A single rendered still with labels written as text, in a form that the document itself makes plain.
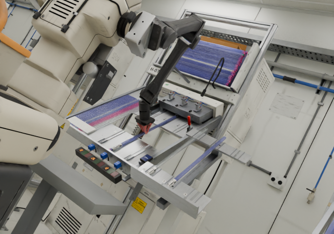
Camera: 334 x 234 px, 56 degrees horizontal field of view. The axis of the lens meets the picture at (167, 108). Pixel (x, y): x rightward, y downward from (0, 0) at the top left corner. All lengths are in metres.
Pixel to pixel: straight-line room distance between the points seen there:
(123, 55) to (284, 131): 1.78
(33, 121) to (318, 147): 2.88
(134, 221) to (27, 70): 1.08
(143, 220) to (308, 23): 2.90
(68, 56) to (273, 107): 2.74
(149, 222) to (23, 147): 1.21
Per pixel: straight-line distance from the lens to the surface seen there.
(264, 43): 2.14
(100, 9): 1.02
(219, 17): 2.40
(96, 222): 2.04
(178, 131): 1.81
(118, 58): 3.16
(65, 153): 3.16
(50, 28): 1.04
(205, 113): 1.89
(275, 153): 3.36
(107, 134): 1.83
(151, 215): 1.82
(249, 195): 3.34
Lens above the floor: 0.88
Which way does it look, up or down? 6 degrees up
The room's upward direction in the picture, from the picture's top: 29 degrees clockwise
